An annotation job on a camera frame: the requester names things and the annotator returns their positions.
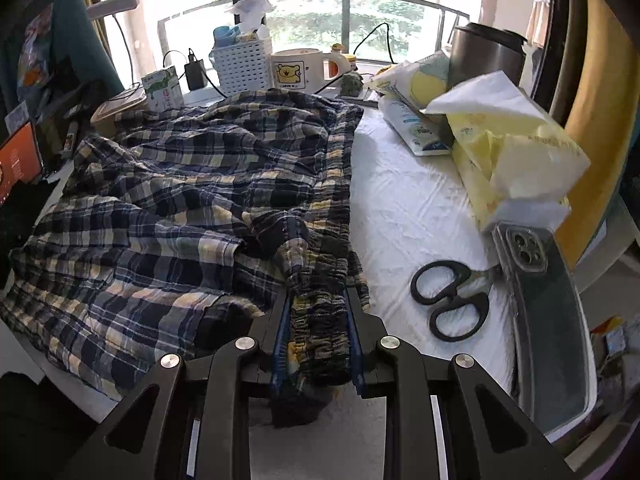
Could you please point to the small yellow white container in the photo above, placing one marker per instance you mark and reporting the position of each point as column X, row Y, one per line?
column 340, row 57

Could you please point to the colourful snack bag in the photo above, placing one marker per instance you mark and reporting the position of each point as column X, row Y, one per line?
column 35, row 60

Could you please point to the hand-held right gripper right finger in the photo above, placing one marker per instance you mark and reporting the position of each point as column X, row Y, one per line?
column 355, row 342

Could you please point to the phone in clear case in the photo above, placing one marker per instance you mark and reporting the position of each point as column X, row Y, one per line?
column 545, row 320

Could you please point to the blue yellow plaid pants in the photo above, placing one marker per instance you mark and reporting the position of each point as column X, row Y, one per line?
column 175, row 200

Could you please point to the yellow fabric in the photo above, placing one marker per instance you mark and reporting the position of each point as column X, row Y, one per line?
column 600, row 110

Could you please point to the green white milk carton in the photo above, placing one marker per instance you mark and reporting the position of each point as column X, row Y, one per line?
column 162, row 87

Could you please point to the tablet with orange screen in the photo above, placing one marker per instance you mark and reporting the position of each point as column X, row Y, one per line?
column 20, row 160

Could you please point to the black charger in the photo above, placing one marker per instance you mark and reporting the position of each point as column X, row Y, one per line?
column 196, row 75

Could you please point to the small green figurine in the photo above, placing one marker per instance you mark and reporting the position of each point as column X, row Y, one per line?
column 352, row 84

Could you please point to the yellow white plastic bag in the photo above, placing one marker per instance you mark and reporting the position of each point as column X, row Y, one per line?
column 415, row 82

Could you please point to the balcony railing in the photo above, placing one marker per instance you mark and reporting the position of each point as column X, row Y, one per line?
column 345, row 5

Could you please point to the white crumpled tissue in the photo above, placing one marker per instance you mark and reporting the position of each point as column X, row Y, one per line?
column 250, row 12

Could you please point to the white desk lamp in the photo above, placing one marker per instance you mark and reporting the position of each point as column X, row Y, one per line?
column 112, row 5

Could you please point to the white bear print mug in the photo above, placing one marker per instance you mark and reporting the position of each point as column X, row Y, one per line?
column 295, row 72

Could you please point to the steel kettle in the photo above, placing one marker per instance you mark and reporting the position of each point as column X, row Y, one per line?
column 480, row 55

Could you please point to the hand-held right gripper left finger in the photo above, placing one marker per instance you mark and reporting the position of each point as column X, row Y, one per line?
column 279, row 342

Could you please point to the white wet wipes pack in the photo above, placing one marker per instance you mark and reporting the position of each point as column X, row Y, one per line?
column 410, row 125

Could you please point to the white slatted plastic basket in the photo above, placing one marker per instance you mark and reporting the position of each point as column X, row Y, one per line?
column 240, row 67

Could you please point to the beige lidded food container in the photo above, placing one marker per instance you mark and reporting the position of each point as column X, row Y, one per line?
column 115, row 110

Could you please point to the yellow tissue pack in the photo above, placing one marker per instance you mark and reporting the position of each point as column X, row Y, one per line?
column 500, row 160

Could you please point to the teal curtain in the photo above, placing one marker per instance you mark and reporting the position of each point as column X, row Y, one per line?
column 75, row 25

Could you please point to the blue packet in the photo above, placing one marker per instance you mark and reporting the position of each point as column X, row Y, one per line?
column 226, row 36

